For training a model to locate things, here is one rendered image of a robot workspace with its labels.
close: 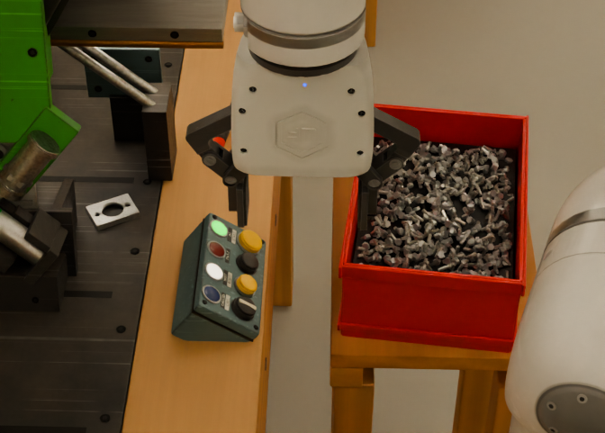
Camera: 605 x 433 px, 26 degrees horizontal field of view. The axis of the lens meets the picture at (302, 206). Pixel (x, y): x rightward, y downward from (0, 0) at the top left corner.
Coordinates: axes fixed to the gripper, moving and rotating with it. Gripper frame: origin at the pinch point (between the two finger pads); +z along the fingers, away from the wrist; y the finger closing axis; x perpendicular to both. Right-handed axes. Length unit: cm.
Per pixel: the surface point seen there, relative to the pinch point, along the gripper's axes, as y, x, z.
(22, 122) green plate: -31, 36, 21
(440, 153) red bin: 16, 58, 42
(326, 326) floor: 1, 109, 130
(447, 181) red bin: 17, 52, 41
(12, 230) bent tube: -33, 30, 31
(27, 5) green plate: -29.6, 39.1, 7.9
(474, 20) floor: 39, 222, 130
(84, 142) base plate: -30, 56, 40
